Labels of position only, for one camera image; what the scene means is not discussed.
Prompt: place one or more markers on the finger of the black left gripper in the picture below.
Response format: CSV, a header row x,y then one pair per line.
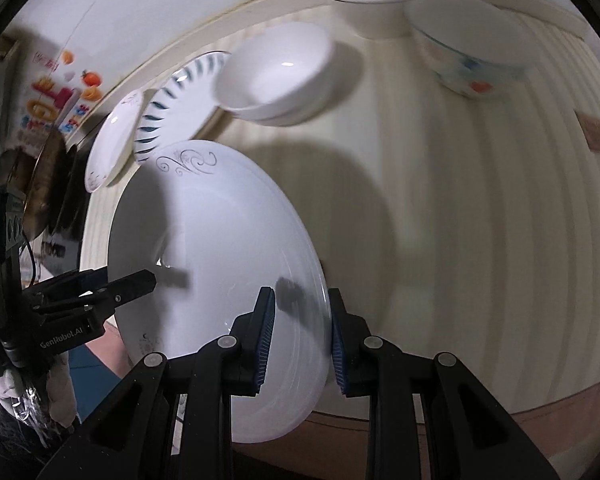
x,y
130,284

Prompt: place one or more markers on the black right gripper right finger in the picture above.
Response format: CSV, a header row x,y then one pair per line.
x,y
349,359

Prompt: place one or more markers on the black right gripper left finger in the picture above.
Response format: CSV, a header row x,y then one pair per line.
x,y
249,358

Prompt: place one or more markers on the large white swirl plate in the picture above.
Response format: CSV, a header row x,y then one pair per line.
x,y
215,229

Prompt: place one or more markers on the white plate with red flowers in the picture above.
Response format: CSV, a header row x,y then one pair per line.
x,y
113,143

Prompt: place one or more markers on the blue leaf pattern plate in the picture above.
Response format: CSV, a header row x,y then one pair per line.
x,y
181,108

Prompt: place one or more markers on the plain white bowl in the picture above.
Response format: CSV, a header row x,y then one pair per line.
x,y
280,77

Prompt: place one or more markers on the gloved left hand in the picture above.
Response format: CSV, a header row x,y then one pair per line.
x,y
47,408

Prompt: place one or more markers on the colourful sticker sheet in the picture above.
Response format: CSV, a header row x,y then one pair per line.
x,y
60,88

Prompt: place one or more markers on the brown label on tablecloth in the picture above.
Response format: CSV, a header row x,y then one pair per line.
x,y
590,126

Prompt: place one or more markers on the white bowl with heart pattern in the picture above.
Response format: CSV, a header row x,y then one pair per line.
x,y
471,47

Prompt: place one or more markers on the dark pans on wall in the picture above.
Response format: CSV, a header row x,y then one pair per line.
x,y
44,181

